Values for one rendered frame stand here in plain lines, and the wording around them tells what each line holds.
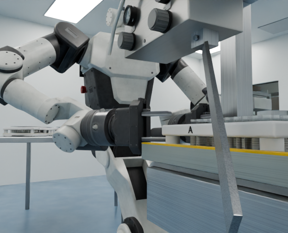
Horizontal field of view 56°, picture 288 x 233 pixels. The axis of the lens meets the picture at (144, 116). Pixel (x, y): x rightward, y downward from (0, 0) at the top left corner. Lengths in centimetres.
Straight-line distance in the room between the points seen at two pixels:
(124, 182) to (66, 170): 460
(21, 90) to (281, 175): 62
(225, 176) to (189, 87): 91
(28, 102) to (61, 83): 471
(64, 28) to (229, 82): 57
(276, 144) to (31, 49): 73
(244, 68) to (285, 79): 548
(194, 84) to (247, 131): 76
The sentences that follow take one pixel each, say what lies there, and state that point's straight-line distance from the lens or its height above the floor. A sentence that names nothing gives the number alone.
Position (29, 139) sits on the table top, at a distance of 194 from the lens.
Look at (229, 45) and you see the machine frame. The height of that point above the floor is 112.
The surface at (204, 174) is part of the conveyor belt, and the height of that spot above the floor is 83.
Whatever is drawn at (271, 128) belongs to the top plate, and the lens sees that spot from 34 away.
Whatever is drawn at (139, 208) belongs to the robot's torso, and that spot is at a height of 67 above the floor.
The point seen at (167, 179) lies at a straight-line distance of 47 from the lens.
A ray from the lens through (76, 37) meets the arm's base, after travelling 99.
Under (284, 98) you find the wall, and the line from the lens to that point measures 621.
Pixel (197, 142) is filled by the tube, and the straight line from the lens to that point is 49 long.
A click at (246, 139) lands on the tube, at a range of 41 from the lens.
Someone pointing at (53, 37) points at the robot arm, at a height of 120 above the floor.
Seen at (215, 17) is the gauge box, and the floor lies 106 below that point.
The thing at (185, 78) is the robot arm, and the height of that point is 111.
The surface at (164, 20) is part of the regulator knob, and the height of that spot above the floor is 105.
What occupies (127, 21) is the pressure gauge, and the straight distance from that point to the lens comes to 55.
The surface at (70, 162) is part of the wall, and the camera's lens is 546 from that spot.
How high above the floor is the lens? 89
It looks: 3 degrees up
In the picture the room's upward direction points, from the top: straight up
